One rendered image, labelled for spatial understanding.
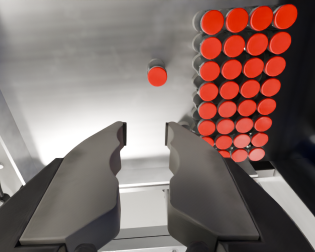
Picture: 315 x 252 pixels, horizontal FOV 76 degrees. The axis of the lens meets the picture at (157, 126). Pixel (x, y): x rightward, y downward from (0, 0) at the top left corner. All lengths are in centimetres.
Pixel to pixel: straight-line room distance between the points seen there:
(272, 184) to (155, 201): 141
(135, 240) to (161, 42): 106
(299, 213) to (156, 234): 93
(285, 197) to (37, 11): 39
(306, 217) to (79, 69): 34
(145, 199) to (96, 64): 152
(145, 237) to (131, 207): 63
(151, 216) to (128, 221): 20
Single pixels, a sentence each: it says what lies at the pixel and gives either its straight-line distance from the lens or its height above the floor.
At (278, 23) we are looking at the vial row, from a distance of 24.
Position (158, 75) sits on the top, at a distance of 21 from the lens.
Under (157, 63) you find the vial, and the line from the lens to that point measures 23.
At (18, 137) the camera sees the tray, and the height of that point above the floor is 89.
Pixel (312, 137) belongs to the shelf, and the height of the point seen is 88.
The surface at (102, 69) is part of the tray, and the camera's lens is 27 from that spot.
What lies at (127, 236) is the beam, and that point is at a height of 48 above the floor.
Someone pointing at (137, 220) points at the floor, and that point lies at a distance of 192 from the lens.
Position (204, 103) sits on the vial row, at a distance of 23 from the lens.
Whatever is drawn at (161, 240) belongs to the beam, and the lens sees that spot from 118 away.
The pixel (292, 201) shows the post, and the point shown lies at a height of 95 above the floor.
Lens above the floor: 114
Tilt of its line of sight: 61 degrees down
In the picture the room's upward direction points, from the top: 176 degrees clockwise
